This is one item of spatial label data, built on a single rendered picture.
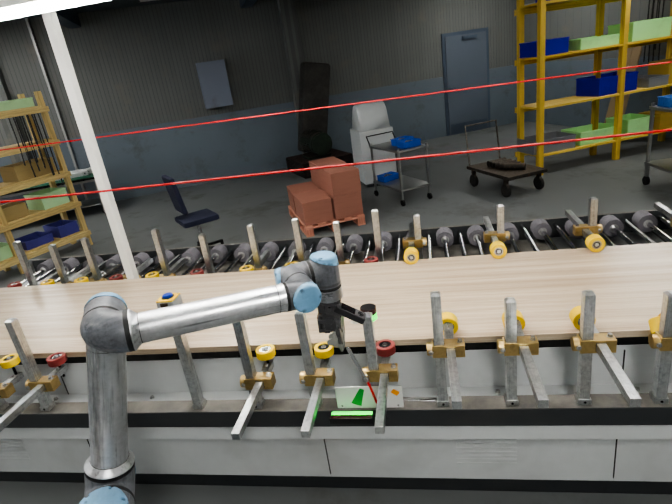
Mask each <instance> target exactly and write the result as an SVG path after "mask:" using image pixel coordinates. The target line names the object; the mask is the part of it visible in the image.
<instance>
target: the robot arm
mask: <svg viewBox="0 0 672 504"><path fill-rule="evenodd" d="M274 277H275V282H276V285H272V286H267V287H262V288H257V289H252V290H247V291H242V292H238V293H233V294H228V295H223V296H218V297H213V298H208V299H203V300H198V301H193V302H188V303H183V304H178V305H173V306H168V307H163V308H159V309H154V310H149V311H144V312H139V313H136V312H134V311H132V310H130V309H128V308H127V305H126V302H125V300H124V299H123V298H122V297H121V296H119V295H118V294H115V293H112V292H101V293H98V294H95V295H94V296H92V297H91V298H90V299H89V300H88V301H87V303H86V304H85V306H84V313H83V317H82V320H81V323H80V334H81V337H82V339H83V340H84V342H85V346H86V369H87V392H88V414H89V437H90V457H89V458H88V459H87V460H86V462H85V464H84V481H85V493H84V498H83V499H82V500H81V501H80V503H79V504H135V475H136V467H135V456H134V454H133V452H132V451H131V450H129V449H128V412H127V360H126V353H127V352H132V351H136V350H137V349H138V348H139V347H140V345H141V344H143V343H147V342H151V341H156V340H160V339H165V338H169V337H174V336H178V335H183V334H187V333H192V332H196V331H201V330H205V329H210V328H214V327H219V326H223V325H228V324H232V323H237V322H241V321H246V320H250V319H255V318H259V317H264V316H268V315H273V314H277V313H282V312H290V311H294V310H297V311H299V312H302V313H309V312H312V311H314V310H315V309H316V308H317V307H318V315H317V323H318V328H319V333H330V332H332V333H331V334H330V335H329V340H327V344H328V345H331V346H336V347H339V348H340V350H341V352H343V350H344V348H345V326H344V317H346V318H348V319H351V320H353V321H355V322H357V323H359V324H363V323H364V322H365V319H366V313H365V312H362V311H360V310H358V309H356V308H353V307H351V306H349V305H347V304H345V303H342V302H341V299H342V297H343V291H342V285H341V279H340V272H339V262H338V259H337V255H336V254H335V253H334V252H331V251H317V252H315V253H312V254H311V255H310V259H309V260H305V261H301V262H298V263H294V264H290V265H286V266H281V267H279V268H276V269H275V270H274Z"/></svg>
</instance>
